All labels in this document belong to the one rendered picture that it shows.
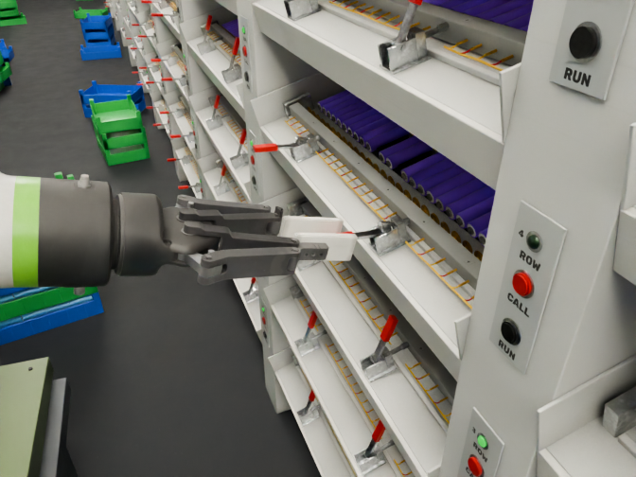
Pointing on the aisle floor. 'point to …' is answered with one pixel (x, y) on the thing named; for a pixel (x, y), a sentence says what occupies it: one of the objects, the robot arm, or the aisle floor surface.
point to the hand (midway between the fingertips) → (318, 238)
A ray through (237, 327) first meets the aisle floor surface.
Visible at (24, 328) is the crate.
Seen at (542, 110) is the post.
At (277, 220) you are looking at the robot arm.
